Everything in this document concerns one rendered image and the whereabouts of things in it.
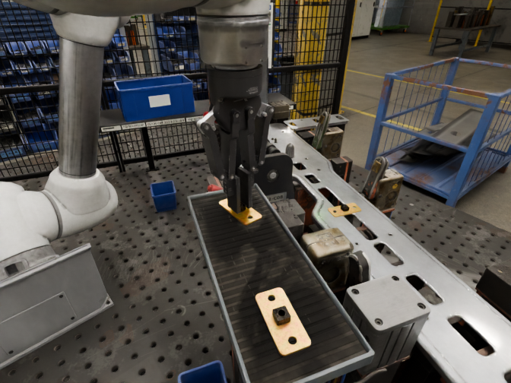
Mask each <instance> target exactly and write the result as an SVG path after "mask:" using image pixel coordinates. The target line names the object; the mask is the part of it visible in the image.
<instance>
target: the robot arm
mask: <svg viewBox="0 0 511 383"><path fill-rule="evenodd" d="M12 1H13V2H16V3H18V4H20V5H24V6H27V7H29V8H32V9H35V10H38V11H42V12H46V13H49V16H50V17H51V20H52V25H53V27H54V29H55V31H56V33H57V34H58V35H59V166H58V167H57V168H56V169H54V170H53V171H52V172H51V173H50V174H49V179H48V181H47V183H46V185H45V188H44V190H42V191H25V190H24V189H23V187H22V186H20V185H17V184H14V183H12V182H0V280H4V279H5V278H7V277H10V276H12V275H14V274H17V273H19V272H21V271H24V270H26V269H28V268H30V267H33V266H35V265H38V264H41V263H43V262H45V261H48V260H51V259H53V258H56V257H58V256H59V255H57V254H56V253H55V252H54V250H53V249H52V247H51V245H50V243H51V242H52V241H54V240H56V239H60V238H64V237H67V236H72V235H74V234H77V233H81V232H83V231H85V230H87V229H91V228H93V227H95V226H98V225H99V224H101V223H103V222H104V221H106V220H107V219H108V218H110V217H111V216H112V215H113V214H114V212H115V211H116V208H117V205H118V196H117V194H116V190H115V189H114V187H113V186H112V185H111V184H110V183H109V182H108V181H106V180H105V177H104V175H103V174H102V172H101V171H99V169H98V168H97V149H98V137H99V125H100V102H101V90H102V79H103V56H104V46H108V45H109V44H110V42H111V40H112V38H113V35H114V34H115V32H116V30H117V29H119V28H121V27H123V26H125V25H126V24H127V23H128V22H129V20H130V18H131V16H135V15H144V14H159V13H164V12H171V11H175V10H178V9H180V8H187V7H195V8H196V14H197V25H198V36H199V45H200V53H201V60H202V61H203V62H204V63H207V64H209V65H208V66H207V71H208V89H209V93H210V96H211V103H210V106H209V109H208V111H209V113H208V114H207V115H206V116H205V117H204V118H203V119H196V120H195V121H194V125H195V127H196V128H197V129H198V131H199V132H200V134H201V136H202V141H203V145H204V148H205V153H206V156H207V159H208V165H209V168H210V171H211V174H212V175H213V176H215V177H216V178H217V179H219V180H221V181H222V180H223V188H224V193H225V194H226V195H227V206H228V207H229V208H230V209H231V210H233V211H234V212H235V213H236V214H238V213H240V212H241V208H240V202H241V201H242V202H243V203H244V204H245V205H246V207H247V208H248V209H249V208H251V207H252V187H253V186H254V174H256V173H258V171H259V169H257V168H256V167H257V166H258V165H260V166H261V165H263V164H264V162H265V152H266V146H267V140H268V130H269V125H270V121H271V117H272V116H273V113H274V111H275V108H274V107H273V106H270V105H268V104H265V103H262V99H261V97H260V95H259V94H260V93H261V92H262V65H261V64H260V63H263V62H265V61H266V60H267V59H268V25H269V18H268V15H269V5H270V1H271V0H12ZM254 119H255V121H254ZM214 121H216V123H217V124H219V132H220V135H221V152H220V149H219V145H218V142H217V136H216V134H215V133H214V131H215V130H216V128H215V125H214ZM238 138H239V141H240V154H241V161H242V166H241V167H238V168H237V171H238V176H236V175H235V167H236V140H237V139H238ZM257 155H258V156H257Z"/></svg>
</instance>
